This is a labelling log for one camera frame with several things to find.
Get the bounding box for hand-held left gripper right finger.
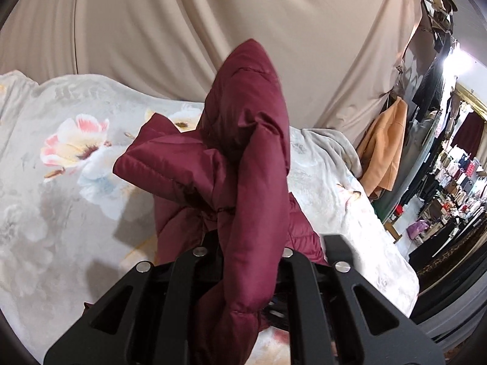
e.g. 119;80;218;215
266;235;446;365

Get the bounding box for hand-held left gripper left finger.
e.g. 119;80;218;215
43;232;226;365

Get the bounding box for maroon puffer jacket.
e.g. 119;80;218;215
113;39;330;365

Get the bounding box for display of assorted clothes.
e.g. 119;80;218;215
432;144;487;223

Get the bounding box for dark hanging clothes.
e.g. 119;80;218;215
410;26;458;122

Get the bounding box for small wooden stool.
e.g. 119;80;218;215
384;222;403;244

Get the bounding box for purple plastic bag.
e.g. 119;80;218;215
407;219;429;238

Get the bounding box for grey fleece blanket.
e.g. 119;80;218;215
300;126;363;179

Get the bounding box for white floral fleece blanket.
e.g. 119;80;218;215
0;70;420;365

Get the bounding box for dark patterned cloth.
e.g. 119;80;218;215
414;234;487;287

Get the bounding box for orange hanging garment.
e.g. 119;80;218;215
358;97;409;200

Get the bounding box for grey hanging garment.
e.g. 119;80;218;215
402;118;435;185

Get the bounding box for beige curtain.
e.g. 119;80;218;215
0;0;427;153

